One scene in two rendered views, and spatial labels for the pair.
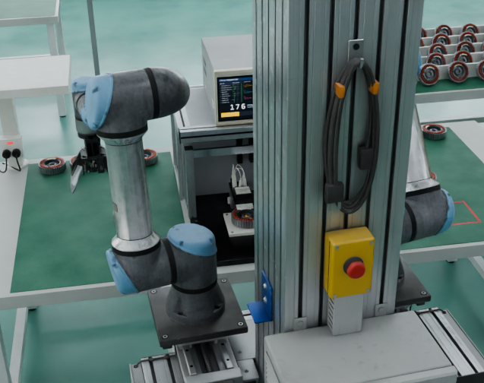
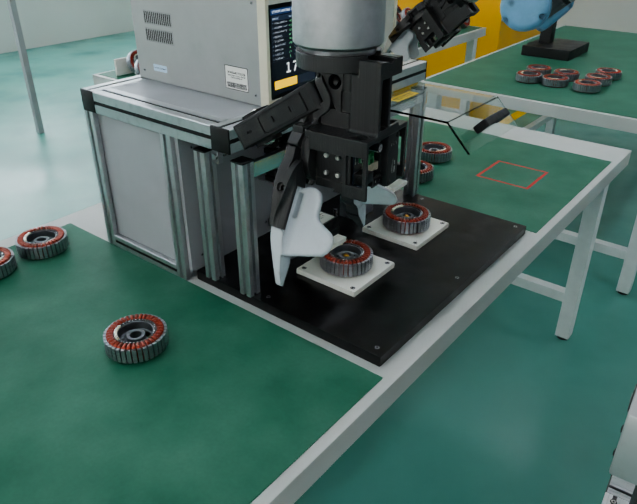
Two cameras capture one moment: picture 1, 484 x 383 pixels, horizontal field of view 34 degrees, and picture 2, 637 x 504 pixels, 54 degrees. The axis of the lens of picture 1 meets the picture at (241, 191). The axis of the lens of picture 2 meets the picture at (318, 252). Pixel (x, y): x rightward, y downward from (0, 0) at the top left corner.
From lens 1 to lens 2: 204 cm
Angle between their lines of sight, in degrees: 37
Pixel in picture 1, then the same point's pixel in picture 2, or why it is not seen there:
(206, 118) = (230, 105)
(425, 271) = not seen: hidden behind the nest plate
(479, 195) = (500, 151)
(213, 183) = (232, 231)
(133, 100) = not seen: outside the picture
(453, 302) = not seen: hidden behind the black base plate
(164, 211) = (186, 307)
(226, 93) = (281, 38)
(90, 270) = (195, 484)
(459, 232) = (553, 188)
